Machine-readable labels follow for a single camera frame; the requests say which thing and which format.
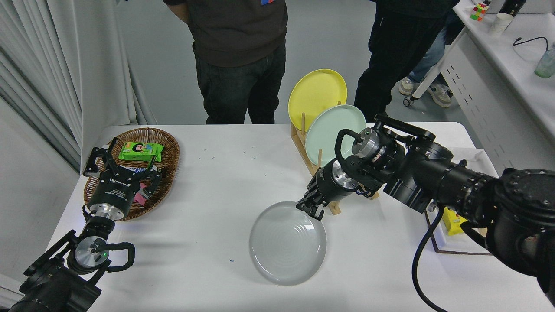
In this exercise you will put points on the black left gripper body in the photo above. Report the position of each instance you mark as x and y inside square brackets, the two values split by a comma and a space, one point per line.
[113, 193]

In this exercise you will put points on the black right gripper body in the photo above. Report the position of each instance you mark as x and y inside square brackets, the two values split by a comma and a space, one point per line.
[323, 184]

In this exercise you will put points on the grey plate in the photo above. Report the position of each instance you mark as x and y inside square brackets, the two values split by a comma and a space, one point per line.
[286, 247]

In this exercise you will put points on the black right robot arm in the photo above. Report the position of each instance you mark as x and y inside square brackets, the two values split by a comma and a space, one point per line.
[433, 173]

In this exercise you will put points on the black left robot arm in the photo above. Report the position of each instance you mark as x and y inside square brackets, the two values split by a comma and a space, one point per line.
[52, 288]

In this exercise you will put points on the standing person's forearm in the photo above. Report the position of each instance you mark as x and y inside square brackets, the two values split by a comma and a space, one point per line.
[177, 8]

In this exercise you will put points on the wooden plate rack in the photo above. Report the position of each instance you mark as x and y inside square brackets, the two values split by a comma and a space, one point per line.
[334, 209]

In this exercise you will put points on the mint green plate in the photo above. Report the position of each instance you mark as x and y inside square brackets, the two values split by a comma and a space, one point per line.
[321, 134]

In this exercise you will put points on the yellow plate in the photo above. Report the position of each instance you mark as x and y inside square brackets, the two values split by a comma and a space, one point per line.
[314, 95]

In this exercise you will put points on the dark blue snack bar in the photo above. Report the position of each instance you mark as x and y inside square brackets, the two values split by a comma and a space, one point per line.
[130, 168]

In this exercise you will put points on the pink snack pack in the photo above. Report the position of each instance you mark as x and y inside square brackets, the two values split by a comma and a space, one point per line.
[139, 198]

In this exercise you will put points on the green snack pack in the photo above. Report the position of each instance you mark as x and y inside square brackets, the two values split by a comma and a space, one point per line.
[141, 151]

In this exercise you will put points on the brown wicker basket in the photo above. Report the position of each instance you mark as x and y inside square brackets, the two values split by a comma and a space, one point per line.
[169, 147]

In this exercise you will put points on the white curtain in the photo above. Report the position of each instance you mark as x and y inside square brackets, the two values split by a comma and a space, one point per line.
[65, 65]

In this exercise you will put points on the yellow snack pack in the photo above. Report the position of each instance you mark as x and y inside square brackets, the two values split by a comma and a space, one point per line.
[451, 225]

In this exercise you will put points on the white tray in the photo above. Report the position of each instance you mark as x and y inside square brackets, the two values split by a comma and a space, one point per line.
[472, 156]

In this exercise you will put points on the person in black trousers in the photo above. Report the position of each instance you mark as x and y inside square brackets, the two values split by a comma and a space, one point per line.
[399, 43]

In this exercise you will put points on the person standing in brown top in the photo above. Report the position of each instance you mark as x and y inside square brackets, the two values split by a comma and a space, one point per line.
[238, 34]

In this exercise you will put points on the person in blue jeans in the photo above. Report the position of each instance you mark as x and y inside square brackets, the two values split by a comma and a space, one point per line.
[427, 56]

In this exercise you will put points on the white side desk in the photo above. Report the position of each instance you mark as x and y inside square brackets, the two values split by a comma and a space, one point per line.
[511, 65]

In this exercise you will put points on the colourful puzzle cube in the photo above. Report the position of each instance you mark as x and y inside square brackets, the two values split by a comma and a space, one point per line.
[479, 12]

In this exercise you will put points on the white paper cup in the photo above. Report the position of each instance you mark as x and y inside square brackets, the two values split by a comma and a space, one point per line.
[501, 24]

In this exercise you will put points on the green translucent bottle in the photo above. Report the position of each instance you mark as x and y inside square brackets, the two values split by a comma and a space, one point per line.
[546, 65]

